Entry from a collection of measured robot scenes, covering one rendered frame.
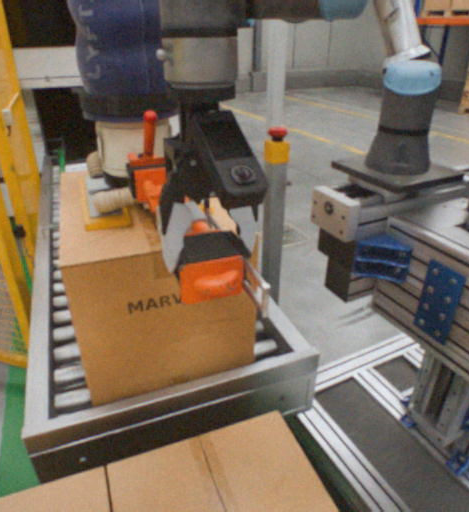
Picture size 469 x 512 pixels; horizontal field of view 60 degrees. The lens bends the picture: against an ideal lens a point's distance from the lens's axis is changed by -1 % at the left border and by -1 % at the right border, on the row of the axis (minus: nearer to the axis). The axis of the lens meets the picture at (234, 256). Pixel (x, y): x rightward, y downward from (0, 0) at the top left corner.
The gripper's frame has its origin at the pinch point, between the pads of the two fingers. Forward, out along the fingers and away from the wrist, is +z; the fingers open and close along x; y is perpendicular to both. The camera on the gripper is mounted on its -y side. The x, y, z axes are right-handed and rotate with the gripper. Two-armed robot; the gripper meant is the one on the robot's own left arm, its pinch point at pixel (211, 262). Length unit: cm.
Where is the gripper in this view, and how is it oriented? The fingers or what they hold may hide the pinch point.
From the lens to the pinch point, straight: 50.1
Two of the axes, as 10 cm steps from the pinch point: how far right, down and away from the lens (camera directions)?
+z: 0.0, 8.8, 4.8
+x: -9.4, 1.6, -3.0
